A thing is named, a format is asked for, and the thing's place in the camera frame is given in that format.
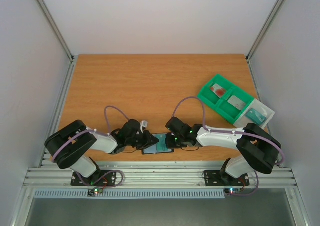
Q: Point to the right controller board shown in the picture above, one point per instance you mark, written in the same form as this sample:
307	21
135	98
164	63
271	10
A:
232	191

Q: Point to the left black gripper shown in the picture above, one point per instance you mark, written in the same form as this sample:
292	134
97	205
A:
149	137

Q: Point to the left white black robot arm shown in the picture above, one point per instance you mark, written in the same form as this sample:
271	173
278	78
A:
69	145

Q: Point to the black leather card holder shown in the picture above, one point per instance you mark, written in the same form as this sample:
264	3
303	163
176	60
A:
151	150

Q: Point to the aluminium corner post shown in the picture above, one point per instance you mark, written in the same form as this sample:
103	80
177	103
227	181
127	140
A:
47	14
265	28

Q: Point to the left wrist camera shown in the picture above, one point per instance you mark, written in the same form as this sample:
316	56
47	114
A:
143	125

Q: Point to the left controller board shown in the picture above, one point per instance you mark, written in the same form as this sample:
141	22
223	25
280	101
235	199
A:
95	192

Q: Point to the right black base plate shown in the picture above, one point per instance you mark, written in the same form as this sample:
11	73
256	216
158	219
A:
213	178

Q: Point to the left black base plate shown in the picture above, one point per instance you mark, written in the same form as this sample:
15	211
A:
107	179

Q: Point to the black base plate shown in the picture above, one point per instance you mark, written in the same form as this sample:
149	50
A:
213	178
107	179

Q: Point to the teal card in bin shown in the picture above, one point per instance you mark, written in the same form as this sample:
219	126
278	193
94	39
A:
255	116

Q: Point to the clear plastic bin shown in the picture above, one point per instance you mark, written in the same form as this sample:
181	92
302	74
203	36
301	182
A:
241	121

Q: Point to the green plastic sorting tray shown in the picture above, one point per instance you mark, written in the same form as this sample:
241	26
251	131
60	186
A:
225	98

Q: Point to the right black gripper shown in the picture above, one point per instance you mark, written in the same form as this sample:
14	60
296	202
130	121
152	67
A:
171	140

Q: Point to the grey card in tray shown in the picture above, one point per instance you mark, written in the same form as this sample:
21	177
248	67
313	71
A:
236	102

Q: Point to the red white card in tray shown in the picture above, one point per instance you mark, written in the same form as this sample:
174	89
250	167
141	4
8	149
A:
218	90

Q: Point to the right aluminium corner post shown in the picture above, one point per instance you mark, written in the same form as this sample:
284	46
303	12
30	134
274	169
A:
265	28

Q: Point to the grey slotted cable duct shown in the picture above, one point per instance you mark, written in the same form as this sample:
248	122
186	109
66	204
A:
130	194

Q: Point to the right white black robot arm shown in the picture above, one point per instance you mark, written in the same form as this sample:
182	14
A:
258	150

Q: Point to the left aluminium corner post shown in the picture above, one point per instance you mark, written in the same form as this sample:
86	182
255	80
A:
47	14

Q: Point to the controller board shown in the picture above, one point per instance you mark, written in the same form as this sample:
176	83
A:
95	192
232	191

